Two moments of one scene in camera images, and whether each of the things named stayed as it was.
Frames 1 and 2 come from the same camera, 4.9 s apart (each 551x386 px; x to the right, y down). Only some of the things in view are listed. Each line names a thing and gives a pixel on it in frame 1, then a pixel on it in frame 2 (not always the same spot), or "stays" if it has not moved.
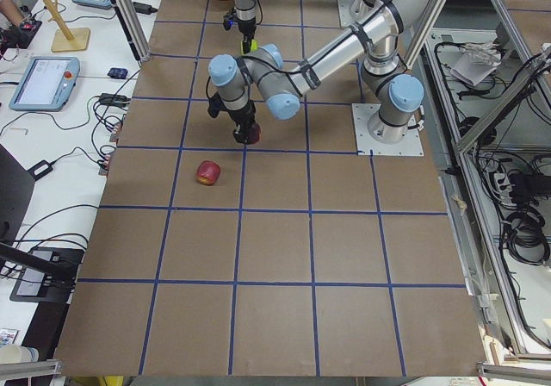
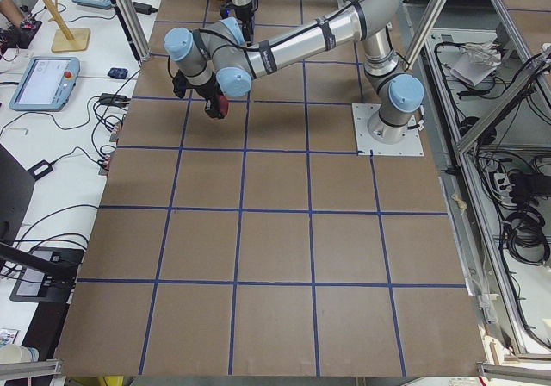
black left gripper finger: x=242 y=132 to x=213 y=107
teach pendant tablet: x=46 y=84 stays
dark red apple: x=254 y=133 to x=223 y=106
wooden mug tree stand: x=63 y=40 stays
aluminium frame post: x=129 y=14 stays
